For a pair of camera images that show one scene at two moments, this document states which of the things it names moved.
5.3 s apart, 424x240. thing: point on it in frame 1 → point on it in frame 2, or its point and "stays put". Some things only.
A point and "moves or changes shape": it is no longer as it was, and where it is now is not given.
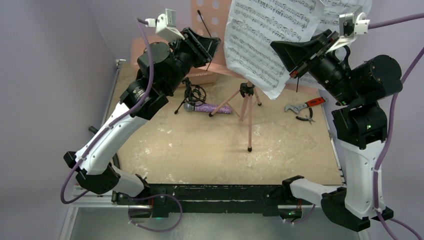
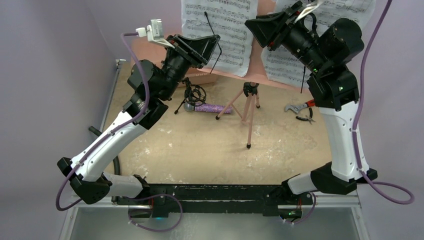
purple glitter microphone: x=207 y=108 stays put
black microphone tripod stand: x=193 y=94 stays put
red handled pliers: x=309 y=119 stays put
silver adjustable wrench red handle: x=297 y=108 stays put
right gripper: x=315 y=54 → x=282 y=31
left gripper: x=203 y=48 stays put
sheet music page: x=252 y=25 moves or changes shape
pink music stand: x=212 y=16 → x=250 y=89
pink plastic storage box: x=197 y=75 stays put
